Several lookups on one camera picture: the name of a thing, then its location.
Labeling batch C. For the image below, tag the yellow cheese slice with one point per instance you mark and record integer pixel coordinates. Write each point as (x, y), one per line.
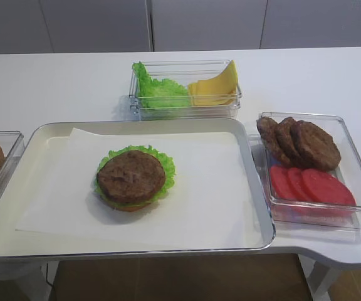
(229, 74)

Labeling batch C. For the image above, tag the green lettuce on burger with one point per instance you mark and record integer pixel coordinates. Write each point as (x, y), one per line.
(166, 162)

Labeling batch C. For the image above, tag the clear lettuce and cheese box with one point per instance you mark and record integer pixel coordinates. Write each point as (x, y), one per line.
(184, 73)

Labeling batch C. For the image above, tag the green lettuce leaf in box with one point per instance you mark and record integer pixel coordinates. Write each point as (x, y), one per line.
(154, 93)

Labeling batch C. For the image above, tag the stack of yellow cheese slices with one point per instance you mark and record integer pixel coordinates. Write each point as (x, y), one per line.
(212, 92)

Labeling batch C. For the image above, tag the brown patty on burger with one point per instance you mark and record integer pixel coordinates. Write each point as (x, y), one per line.
(131, 178)

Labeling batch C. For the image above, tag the white paper sheet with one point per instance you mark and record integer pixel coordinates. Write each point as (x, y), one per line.
(208, 206)

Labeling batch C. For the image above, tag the white metal serving tray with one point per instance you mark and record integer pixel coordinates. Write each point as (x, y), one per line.
(47, 145)

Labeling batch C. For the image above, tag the bottom bun of burger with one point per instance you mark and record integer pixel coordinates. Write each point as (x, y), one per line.
(126, 208)

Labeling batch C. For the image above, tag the left brown patty in box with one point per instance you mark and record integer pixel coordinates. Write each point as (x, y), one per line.
(266, 128)

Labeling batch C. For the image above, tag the brown patty in box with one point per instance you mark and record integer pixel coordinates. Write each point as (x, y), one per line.
(315, 146)
(266, 128)
(284, 138)

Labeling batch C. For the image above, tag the left red tomato slice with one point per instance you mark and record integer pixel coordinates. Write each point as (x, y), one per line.
(280, 183)

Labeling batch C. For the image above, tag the red tomato slice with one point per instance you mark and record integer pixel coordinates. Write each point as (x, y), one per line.
(280, 183)
(296, 183)
(324, 188)

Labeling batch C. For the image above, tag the middle brown patty in box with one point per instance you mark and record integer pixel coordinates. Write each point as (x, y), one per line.
(284, 138)

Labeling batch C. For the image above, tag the middle red tomato slice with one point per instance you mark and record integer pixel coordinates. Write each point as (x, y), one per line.
(296, 183)

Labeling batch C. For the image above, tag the clear patty and tomato box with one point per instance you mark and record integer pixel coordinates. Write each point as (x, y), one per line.
(348, 172)

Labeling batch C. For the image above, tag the right brown patty in box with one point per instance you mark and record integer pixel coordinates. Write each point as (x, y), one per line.
(315, 146)

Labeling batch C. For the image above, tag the right red tomato slice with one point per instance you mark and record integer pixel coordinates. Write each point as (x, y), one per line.
(324, 188)

